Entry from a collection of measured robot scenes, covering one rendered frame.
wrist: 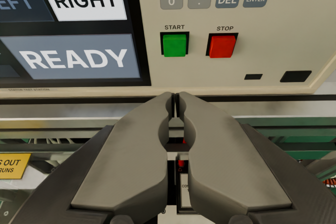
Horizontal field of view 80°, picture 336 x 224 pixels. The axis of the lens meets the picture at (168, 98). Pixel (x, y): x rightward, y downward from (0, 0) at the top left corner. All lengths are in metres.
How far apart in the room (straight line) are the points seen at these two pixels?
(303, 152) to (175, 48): 0.22
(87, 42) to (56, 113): 0.09
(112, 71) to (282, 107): 0.17
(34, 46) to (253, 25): 0.17
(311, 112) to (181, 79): 0.13
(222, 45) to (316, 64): 0.09
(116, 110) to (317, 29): 0.19
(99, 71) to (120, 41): 0.04
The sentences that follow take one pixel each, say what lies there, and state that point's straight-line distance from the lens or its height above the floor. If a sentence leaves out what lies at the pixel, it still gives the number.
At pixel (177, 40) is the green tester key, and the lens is 0.16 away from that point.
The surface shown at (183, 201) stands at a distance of 0.37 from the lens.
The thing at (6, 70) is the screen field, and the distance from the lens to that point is 0.24.
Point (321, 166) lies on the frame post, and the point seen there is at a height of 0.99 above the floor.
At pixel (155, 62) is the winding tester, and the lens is 0.18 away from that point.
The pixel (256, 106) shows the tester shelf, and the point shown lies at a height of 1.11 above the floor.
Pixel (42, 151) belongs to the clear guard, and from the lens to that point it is 0.28.
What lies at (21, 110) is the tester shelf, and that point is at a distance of 0.26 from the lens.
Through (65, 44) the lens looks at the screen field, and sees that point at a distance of 0.19.
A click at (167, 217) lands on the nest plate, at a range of 0.51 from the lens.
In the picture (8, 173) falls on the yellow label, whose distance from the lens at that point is 0.29.
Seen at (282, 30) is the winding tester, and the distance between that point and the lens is 0.18.
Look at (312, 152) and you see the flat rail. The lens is 0.32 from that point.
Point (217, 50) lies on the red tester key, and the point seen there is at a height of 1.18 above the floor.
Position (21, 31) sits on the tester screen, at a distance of 0.20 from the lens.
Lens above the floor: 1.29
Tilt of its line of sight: 53 degrees down
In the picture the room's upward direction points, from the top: 3 degrees counter-clockwise
